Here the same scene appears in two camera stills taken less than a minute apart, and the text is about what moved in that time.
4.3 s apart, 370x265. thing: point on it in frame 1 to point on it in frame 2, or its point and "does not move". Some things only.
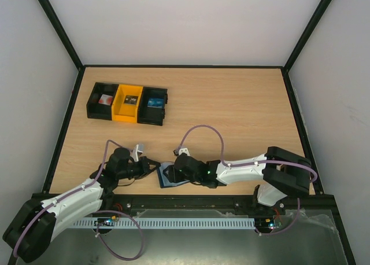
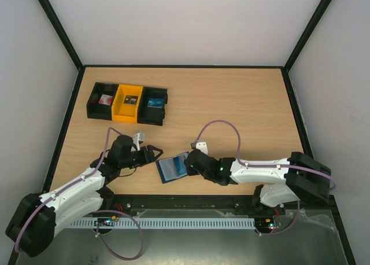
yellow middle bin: [125, 112] does not move
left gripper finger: [150, 170] to [151, 157]
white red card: [106, 99] does not move
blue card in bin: [157, 103] does not move
